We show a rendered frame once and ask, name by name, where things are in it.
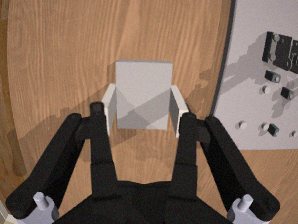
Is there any grey rectangular block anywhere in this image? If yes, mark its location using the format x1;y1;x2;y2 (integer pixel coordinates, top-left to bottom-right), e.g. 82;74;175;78
116;59;173;130

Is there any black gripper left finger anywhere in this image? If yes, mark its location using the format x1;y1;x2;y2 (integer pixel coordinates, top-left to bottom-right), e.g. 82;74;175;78
5;83;127;224

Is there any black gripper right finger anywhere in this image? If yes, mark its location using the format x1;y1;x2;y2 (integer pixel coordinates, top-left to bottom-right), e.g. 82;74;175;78
163;85;280;224

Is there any grey metal fixture plate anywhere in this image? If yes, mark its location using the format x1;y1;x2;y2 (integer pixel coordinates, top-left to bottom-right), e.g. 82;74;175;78
209;0;298;150

